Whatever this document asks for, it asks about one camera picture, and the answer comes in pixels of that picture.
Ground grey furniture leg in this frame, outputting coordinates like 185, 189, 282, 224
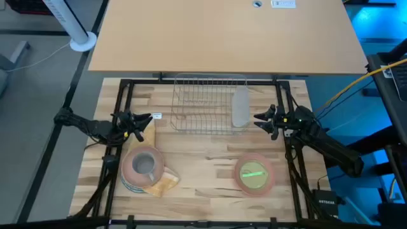
0, 40, 32, 96

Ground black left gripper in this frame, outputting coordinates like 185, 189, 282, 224
111, 109, 155, 142

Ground yellow cable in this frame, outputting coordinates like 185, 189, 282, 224
314, 59, 407, 114

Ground grey ceramic mug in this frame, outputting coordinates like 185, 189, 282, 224
132, 151, 157, 182

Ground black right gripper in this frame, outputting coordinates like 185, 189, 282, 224
253, 104, 301, 141

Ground small pink plate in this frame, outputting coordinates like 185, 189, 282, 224
234, 153, 275, 197

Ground yellow checked dish cloth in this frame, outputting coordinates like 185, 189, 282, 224
127, 119, 181, 198

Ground light wooden desk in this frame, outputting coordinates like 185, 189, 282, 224
88, 0, 369, 76

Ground translucent plastic cutlery holder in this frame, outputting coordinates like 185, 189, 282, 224
231, 85, 251, 128

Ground black aluminium table frame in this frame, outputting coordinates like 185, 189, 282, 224
68, 78, 338, 229

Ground large pink plate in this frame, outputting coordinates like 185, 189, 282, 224
120, 145, 165, 189

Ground black cable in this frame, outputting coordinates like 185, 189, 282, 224
316, 79, 375, 121

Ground black Netgear network switch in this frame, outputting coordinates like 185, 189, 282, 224
312, 189, 340, 217

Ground black equipment cart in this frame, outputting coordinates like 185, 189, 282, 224
365, 39, 407, 147

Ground white power strip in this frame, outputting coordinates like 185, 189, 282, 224
270, 0, 297, 9

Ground black laptop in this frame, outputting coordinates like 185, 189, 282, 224
389, 60, 407, 102

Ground white floor cable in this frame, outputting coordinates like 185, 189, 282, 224
4, 41, 72, 73

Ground metal wire dish rack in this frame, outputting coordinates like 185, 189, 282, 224
170, 73, 252, 134

